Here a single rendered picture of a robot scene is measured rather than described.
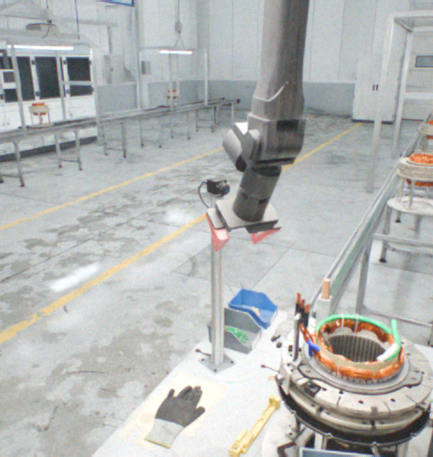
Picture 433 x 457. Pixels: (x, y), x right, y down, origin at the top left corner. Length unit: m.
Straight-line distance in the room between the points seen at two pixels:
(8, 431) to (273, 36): 2.30
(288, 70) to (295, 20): 0.06
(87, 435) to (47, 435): 0.20
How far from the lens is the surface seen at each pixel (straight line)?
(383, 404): 0.95
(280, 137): 0.66
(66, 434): 2.48
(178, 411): 1.31
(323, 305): 1.07
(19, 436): 2.55
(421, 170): 3.06
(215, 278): 1.32
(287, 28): 0.64
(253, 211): 0.74
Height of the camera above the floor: 1.70
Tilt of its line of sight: 21 degrees down
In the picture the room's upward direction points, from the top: straight up
